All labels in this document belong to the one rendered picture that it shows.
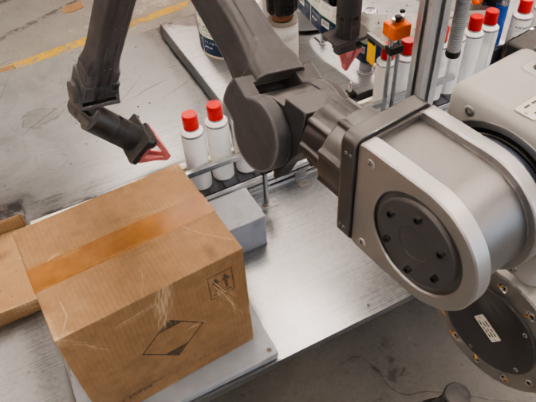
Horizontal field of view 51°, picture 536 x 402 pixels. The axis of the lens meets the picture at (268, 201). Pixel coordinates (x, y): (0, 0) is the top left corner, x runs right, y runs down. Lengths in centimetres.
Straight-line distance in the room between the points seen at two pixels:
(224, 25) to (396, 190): 29
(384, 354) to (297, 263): 91
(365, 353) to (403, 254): 160
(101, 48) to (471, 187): 70
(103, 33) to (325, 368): 141
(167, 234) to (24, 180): 71
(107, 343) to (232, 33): 50
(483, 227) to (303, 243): 85
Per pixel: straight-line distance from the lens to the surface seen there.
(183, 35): 190
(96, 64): 102
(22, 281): 133
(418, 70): 127
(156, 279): 86
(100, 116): 112
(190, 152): 124
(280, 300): 117
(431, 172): 44
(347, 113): 51
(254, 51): 60
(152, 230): 93
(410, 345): 210
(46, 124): 173
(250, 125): 57
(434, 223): 42
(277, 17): 151
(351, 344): 208
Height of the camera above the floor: 180
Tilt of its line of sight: 46 degrees down
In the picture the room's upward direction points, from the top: 4 degrees counter-clockwise
